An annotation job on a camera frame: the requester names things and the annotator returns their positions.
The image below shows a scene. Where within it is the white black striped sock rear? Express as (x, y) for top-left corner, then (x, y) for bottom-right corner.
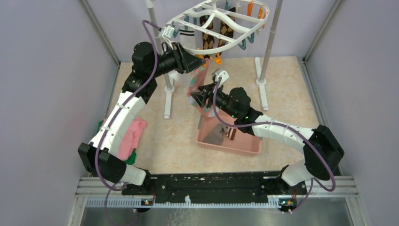
(179, 29), (196, 49)

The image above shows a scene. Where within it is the brown argyle sock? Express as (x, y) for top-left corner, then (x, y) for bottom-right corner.
(199, 16), (215, 49)
(217, 21), (234, 47)

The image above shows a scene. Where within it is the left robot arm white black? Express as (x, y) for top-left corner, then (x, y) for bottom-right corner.
(78, 42), (206, 195)

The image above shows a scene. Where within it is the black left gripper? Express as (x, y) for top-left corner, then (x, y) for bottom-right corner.
(148, 41), (205, 78)

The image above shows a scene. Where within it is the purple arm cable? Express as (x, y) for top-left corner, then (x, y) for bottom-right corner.
(212, 78), (336, 214)
(94, 19), (163, 226)

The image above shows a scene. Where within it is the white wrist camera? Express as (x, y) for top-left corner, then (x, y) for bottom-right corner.
(212, 68), (230, 87)
(159, 24), (175, 43)

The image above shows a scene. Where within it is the pink folded cloth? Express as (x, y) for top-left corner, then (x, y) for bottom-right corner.
(117, 117), (147, 165)

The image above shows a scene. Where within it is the green folded cloth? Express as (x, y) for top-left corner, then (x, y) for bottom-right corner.
(98, 120), (138, 165)

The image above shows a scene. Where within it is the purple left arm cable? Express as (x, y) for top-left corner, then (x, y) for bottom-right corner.
(94, 19), (163, 226)

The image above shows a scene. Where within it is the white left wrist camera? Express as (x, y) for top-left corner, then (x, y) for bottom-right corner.
(159, 24), (175, 43)

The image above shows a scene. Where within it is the white black striped sock front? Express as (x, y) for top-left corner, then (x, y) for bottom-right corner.
(168, 70), (192, 86)

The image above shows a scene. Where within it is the white drying rack stand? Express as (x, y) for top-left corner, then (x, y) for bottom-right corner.
(144, 0), (285, 120)

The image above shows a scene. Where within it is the white black striped sock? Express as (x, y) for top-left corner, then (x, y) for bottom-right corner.
(179, 29), (196, 49)
(168, 70), (192, 86)

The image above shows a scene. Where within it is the brown argyle sock left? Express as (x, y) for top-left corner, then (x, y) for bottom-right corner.
(199, 16), (215, 49)

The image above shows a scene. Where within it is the white oval clip hanger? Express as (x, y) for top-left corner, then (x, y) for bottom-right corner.
(166, 0), (270, 56)

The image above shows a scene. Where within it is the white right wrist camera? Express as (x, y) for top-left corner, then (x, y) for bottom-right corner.
(212, 68), (230, 87)

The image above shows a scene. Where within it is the brown argyle sock right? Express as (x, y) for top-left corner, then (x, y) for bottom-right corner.
(217, 21), (234, 47)

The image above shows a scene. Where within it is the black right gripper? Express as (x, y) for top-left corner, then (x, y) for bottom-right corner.
(190, 82), (239, 119)

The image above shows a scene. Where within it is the pink dotted sock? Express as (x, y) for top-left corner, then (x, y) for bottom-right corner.
(187, 59), (215, 118)

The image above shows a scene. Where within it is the pink plastic basket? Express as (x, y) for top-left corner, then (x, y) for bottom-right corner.
(196, 116), (263, 157)

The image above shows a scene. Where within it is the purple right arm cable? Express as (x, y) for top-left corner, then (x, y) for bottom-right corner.
(212, 78), (336, 214)

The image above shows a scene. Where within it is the grey red striped sock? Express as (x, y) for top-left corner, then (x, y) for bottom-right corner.
(202, 123), (237, 145)

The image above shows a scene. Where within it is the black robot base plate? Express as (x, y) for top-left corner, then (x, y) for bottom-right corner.
(122, 171), (308, 211)

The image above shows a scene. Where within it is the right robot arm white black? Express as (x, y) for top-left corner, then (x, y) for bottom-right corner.
(189, 82), (344, 194)

